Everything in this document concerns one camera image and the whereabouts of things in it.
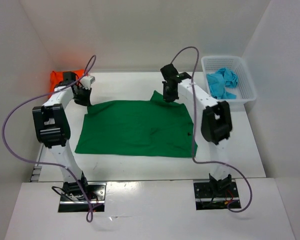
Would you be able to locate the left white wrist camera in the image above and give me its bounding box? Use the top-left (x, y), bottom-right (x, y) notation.
top-left (79, 75), bottom-right (96, 90)

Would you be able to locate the white plastic basket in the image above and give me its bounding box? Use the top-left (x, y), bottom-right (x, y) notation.
top-left (201, 55), bottom-right (257, 105)

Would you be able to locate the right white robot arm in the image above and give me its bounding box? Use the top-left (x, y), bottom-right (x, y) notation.
top-left (160, 63), bottom-right (233, 197)

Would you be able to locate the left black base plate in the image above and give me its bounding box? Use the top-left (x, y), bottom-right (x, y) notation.
top-left (51, 182), bottom-right (107, 213)

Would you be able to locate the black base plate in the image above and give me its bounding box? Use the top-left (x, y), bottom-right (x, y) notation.
top-left (51, 182), bottom-right (107, 213)
top-left (193, 180), bottom-right (241, 211)

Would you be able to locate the orange t-shirt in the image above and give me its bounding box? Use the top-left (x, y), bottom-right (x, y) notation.
top-left (49, 69), bottom-right (84, 94)

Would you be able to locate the green t-shirt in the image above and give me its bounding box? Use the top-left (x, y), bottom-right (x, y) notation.
top-left (75, 91), bottom-right (198, 158)

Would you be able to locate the light blue t-shirt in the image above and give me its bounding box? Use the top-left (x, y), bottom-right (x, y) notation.
top-left (206, 67), bottom-right (239, 100)

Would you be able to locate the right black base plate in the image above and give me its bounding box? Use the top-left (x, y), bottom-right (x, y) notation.
top-left (193, 180), bottom-right (241, 211)

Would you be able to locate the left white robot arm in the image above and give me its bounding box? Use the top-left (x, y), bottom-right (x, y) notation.
top-left (32, 71), bottom-right (95, 200)

